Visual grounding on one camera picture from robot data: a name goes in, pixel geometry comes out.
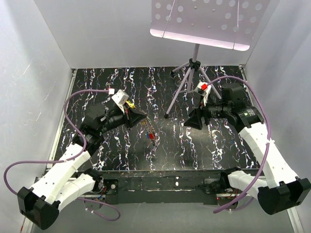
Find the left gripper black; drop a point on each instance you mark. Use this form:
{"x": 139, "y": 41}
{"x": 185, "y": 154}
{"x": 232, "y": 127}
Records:
{"x": 131, "y": 117}

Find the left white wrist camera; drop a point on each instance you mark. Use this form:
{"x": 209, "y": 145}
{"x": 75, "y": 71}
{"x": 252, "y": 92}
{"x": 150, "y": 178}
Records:
{"x": 120, "y": 98}

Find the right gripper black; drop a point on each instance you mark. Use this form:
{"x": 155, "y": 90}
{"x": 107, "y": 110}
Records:
{"x": 194, "y": 121}

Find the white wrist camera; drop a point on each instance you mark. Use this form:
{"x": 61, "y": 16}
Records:
{"x": 120, "y": 98}
{"x": 203, "y": 89}

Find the yellow owl number block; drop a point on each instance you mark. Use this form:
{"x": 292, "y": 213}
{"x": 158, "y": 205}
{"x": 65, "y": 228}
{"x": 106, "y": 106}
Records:
{"x": 131, "y": 105}

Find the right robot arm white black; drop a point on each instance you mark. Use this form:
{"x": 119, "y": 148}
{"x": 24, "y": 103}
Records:
{"x": 282, "y": 188}

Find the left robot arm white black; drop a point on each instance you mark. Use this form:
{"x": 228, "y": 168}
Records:
{"x": 43, "y": 201}

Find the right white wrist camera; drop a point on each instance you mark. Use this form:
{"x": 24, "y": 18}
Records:
{"x": 203, "y": 89}

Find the lilac music stand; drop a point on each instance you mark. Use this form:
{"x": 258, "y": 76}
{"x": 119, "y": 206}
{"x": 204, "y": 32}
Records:
{"x": 233, "y": 25}

